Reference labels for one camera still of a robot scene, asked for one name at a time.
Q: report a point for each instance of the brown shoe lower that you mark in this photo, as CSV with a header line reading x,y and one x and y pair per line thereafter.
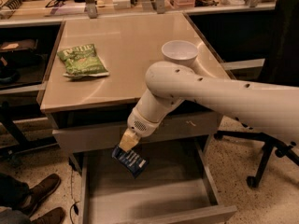
x,y
54,216

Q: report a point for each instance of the dark blue rxbar wrapper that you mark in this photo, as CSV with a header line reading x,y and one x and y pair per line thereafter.
x,y
132,161

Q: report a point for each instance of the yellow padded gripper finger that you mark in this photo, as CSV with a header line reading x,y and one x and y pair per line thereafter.
x,y
129,140

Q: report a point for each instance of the black office chair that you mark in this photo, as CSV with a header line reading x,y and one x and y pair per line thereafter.
x,y
275,92

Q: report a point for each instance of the open grey middle drawer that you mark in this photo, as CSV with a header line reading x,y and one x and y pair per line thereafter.
x,y
175,188

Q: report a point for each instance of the brown shoe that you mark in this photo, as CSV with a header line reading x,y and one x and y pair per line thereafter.
x,y
54,216
39,193

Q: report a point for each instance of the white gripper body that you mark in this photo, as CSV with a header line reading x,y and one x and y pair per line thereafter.
x,y
141,124

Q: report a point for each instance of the green chip bag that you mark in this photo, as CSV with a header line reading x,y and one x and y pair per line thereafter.
x,y
82,61

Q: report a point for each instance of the white ceramic bowl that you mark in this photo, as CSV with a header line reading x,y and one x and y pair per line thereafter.
x,y
180,52

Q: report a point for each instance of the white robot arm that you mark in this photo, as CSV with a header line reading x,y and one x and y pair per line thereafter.
x,y
169,84

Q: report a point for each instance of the grey top drawer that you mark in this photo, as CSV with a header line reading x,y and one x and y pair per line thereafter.
x,y
107,135

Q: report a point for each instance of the brown shoe upper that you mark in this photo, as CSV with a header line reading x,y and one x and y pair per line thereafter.
x,y
39,193

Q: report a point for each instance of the grey drawer cabinet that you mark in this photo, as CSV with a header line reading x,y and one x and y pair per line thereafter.
x,y
128,46

